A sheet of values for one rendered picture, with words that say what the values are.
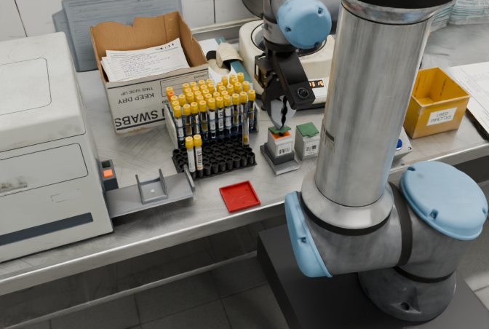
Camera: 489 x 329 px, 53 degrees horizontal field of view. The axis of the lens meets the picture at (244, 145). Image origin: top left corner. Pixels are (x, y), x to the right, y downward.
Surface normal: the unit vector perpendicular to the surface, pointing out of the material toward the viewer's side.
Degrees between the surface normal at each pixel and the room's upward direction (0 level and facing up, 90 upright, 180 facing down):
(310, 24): 90
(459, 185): 9
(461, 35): 0
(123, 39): 88
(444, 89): 90
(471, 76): 1
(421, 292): 75
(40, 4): 90
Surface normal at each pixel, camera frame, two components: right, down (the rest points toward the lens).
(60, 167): 0.34, 0.62
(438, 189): 0.15, -0.71
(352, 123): -0.50, 0.57
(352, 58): -0.72, 0.46
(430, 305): 0.22, 0.45
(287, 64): 0.20, -0.36
